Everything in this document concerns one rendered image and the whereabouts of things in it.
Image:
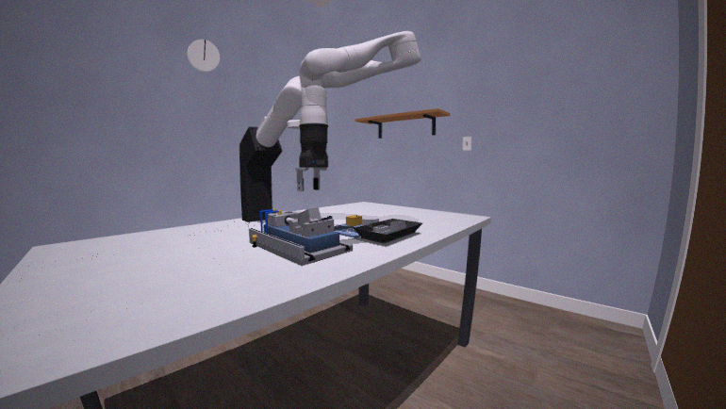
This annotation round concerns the yellow brass block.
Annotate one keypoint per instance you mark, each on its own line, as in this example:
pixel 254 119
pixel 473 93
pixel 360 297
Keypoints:
pixel 354 220

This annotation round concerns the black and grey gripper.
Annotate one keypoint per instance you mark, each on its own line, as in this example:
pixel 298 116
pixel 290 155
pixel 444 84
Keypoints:
pixel 313 139

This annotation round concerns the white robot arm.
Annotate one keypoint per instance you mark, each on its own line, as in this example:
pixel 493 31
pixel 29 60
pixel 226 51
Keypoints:
pixel 334 68

